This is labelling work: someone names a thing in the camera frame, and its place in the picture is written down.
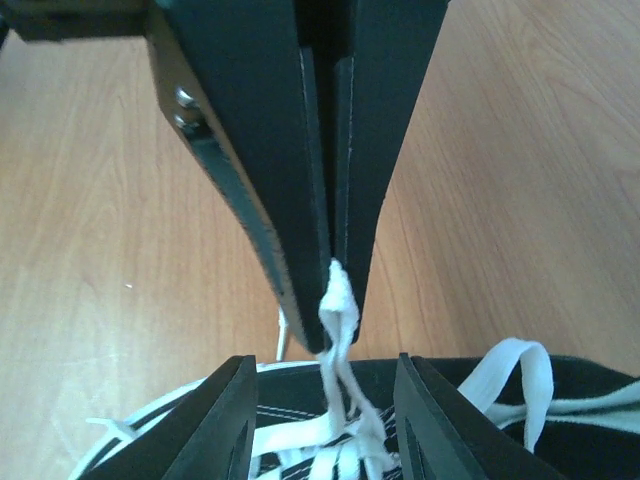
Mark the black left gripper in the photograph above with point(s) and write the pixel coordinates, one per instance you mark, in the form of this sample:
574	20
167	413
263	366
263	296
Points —
57	21

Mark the white shoelace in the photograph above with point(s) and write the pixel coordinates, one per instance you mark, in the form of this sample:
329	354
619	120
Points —
329	419

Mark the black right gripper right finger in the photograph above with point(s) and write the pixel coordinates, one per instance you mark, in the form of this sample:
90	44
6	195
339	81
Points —
441	435

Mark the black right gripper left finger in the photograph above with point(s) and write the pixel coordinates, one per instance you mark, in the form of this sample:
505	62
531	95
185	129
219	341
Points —
203	431

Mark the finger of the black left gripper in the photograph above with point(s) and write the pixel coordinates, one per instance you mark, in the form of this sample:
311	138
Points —
388	47
239	88

